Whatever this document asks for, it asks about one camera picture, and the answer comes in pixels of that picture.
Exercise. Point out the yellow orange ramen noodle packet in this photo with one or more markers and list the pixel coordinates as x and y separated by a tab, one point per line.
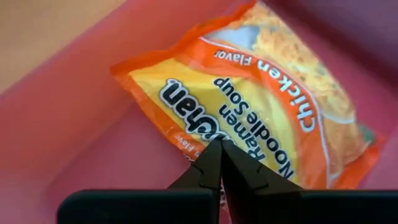
248	109

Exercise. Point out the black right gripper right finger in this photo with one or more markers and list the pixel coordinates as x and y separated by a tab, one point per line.
311	208

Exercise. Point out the pink plastic bin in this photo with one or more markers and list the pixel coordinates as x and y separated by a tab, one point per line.
93	124

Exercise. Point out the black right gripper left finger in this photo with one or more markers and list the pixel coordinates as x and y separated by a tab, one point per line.
140	208

